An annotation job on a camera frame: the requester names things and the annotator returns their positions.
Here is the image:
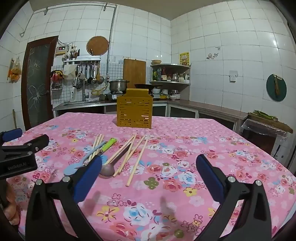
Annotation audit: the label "row of condiment bottles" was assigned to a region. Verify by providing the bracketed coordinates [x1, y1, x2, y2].
[152, 67, 190, 82]

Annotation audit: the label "black wok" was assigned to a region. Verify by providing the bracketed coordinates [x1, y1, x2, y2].
[134, 83, 160, 90]

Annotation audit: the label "yellow perforated utensil holder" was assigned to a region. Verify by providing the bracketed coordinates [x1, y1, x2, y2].
[117, 88, 153, 129]

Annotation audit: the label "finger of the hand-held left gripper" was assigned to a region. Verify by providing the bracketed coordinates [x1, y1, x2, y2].
[2, 134, 50, 156]
[0, 128, 23, 142]

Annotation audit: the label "steel cooking pot with lid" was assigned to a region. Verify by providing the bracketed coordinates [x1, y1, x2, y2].
[107, 79, 129, 92]

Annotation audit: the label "wooden cutting board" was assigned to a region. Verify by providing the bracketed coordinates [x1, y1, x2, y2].
[123, 59, 147, 88]

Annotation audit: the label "group of wooden chopsticks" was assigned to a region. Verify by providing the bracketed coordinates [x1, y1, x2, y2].
[88, 133, 151, 187]

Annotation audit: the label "wooden handle hanging tool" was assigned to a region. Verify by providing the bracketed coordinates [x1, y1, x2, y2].
[273, 74, 283, 97]

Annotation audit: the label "person's left hand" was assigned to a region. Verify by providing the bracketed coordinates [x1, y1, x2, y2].
[5, 183, 22, 226]

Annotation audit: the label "yellow hose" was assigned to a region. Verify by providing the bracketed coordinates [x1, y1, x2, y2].
[91, 86, 108, 95]

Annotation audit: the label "metal faucet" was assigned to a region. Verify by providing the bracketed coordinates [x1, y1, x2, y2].
[82, 76, 90, 101]

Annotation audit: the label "stainless steel sink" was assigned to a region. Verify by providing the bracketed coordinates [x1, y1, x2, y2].
[62, 100, 101, 107]

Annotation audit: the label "pink floral tablecloth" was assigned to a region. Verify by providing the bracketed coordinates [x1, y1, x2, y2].
[5, 112, 296, 241]

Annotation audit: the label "row of hanging kitchen utensils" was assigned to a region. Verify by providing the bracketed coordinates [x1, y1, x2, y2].
[76, 62, 104, 85]

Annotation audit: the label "metal wall utensil rack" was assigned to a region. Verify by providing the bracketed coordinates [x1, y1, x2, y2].
[62, 56, 101, 65]

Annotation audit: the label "metal corner shelf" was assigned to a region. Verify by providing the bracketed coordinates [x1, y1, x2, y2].
[150, 64, 191, 87]

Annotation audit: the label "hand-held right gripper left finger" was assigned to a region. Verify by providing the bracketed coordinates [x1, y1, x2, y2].
[25, 156, 103, 241]

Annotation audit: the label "metal wall pipe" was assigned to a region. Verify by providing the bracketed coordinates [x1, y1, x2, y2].
[20, 5, 117, 79]

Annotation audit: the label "green frog handle knife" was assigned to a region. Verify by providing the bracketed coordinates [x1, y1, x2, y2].
[75, 138, 117, 169]

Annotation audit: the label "steel gas stove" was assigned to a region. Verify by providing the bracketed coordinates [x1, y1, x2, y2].
[109, 90, 154, 100]

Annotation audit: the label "brown metal spoon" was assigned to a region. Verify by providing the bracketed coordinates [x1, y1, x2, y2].
[99, 146, 132, 179]

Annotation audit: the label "thick wooden chopping block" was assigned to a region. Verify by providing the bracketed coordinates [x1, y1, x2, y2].
[248, 112, 294, 134]

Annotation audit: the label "brown glass panel door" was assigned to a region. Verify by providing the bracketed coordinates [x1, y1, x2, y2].
[21, 36, 59, 131]

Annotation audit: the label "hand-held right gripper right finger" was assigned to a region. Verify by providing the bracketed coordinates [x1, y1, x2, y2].
[194, 154, 272, 241]

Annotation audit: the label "stack of bowls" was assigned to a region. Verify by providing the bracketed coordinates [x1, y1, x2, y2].
[153, 88, 181, 101]

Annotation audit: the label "plastic covered cabinet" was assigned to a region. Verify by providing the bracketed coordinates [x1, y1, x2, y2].
[242, 119, 288, 158]

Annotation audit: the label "orange plastic bag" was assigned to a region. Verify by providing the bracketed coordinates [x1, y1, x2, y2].
[8, 58, 22, 83]

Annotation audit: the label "white hanging cloth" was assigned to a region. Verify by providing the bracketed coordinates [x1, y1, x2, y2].
[63, 64, 77, 80]

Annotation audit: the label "green round board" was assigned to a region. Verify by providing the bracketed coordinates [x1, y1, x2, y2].
[266, 74, 287, 102]

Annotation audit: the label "green vegetables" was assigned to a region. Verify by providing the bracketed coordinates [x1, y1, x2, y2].
[253, 110, 278, 121]

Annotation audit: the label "round woven tray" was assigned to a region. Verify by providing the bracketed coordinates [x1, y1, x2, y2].
[87, 36, 109, 56]

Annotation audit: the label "kitchen counter with cabinets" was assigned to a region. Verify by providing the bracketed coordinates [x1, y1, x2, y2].
[53, 100, 248, 131]

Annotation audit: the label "red and yellow hanging bag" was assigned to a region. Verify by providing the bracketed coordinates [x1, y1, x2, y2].
[51, 70, 64, 81]

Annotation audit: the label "light blue plastic spoon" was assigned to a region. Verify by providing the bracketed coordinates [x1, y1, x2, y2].
[63, 142, 109, 176]

